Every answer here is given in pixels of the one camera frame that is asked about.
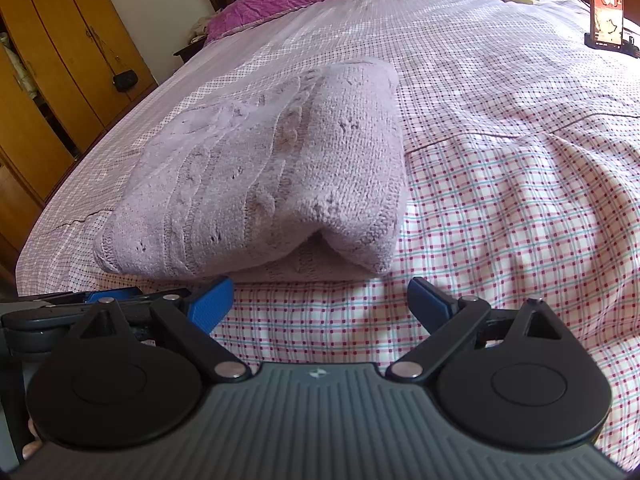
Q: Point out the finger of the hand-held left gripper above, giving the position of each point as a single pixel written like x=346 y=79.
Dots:
x=115 y=295

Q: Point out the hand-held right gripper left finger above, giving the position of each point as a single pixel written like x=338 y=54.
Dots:
x=210 y=302

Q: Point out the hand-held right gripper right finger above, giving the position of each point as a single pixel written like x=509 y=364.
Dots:
x=430 y=302

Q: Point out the pink knitted sweater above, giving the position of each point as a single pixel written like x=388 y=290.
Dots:
x=250 y=160

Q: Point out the small black shoulder bag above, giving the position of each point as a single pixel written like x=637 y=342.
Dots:
x=125 y=81

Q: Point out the person's left hand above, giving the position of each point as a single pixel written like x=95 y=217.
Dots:
x=34 y=437

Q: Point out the checked bed sheet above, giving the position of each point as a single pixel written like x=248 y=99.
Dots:
x=500 y=160

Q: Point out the wooden wardrobe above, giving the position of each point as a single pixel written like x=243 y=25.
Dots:
x=50 y=60

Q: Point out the dark wooden nightstand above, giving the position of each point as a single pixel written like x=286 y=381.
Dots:
x=189 y=51

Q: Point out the cream cloth bundle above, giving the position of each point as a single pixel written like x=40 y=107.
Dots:
x=201 y=29

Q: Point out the black phone stand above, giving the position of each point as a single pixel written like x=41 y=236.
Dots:
x=630 y=50

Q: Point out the smartphone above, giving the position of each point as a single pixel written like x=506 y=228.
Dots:
x=606 y=5

